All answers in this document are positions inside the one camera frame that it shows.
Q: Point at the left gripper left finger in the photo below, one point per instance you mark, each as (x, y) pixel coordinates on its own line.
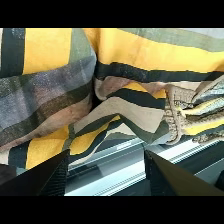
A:
(46, 178)

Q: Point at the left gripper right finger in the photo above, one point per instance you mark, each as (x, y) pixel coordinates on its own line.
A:
(173, 181)

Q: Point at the yellow checked shirt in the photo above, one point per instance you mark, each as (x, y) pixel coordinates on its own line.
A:
(133, 66)

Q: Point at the silver frame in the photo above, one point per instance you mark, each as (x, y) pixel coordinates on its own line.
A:
(123, 170)

